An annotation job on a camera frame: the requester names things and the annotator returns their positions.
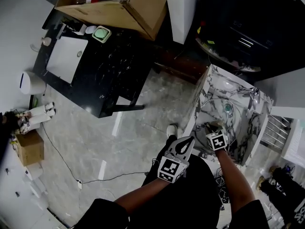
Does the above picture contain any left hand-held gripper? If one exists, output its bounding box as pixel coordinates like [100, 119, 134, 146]
[157, 135, 196, 184]

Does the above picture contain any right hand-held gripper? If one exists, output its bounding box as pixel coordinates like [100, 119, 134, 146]
[205, 124, 228, 152]

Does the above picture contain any beige scrubbing sponge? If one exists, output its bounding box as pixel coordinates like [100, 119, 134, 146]
[206, 119, 224, 129]

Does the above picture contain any person's right forearm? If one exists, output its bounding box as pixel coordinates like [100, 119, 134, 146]
[215, 148, 254, 215]

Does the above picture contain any person's left forearm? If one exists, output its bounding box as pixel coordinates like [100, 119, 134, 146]
[113, 172, 173, 215]

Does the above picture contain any person's black clothing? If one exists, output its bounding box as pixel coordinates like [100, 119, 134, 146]
[74, 137, 271, 229]

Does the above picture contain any person's white shoe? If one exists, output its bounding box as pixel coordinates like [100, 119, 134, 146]
[166, 124, 178, 138]

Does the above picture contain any white marble sink cabinet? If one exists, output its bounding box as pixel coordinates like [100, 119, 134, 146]
[183, 64, 275, 167]

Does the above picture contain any chrome faucet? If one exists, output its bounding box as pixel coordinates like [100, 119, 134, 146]
[241, 87, 261, 111]

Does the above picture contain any round tray with items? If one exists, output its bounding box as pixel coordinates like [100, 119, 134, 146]
[195, 36, 262, 73]

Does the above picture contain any black marble table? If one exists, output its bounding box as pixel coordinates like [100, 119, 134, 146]
[32, 8, 157, 119]

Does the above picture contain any small cardboard box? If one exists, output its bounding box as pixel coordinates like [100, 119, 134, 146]
[15, 129, 45, 167]

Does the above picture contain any green and white dish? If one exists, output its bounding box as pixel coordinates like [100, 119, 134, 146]
[91, 25, 112, 43]

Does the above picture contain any white rectangular board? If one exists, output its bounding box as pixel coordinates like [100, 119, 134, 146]
[45, 36, 89, 84]

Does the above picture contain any large cardboard box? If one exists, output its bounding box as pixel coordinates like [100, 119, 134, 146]
[54, 0, 168, 42]

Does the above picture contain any white cylindrical bin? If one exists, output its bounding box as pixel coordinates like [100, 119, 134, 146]
[17, 71, 47, 95]

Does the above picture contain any bundle of cables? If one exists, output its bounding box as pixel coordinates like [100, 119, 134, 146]
[215, 167, 231, 211]

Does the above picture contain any chrome towel rail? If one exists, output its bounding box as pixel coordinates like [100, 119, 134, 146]
[260, 114, 293, 150]

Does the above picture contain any black floor cable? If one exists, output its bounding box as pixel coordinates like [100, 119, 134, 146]
[41, 122, 149, 185]

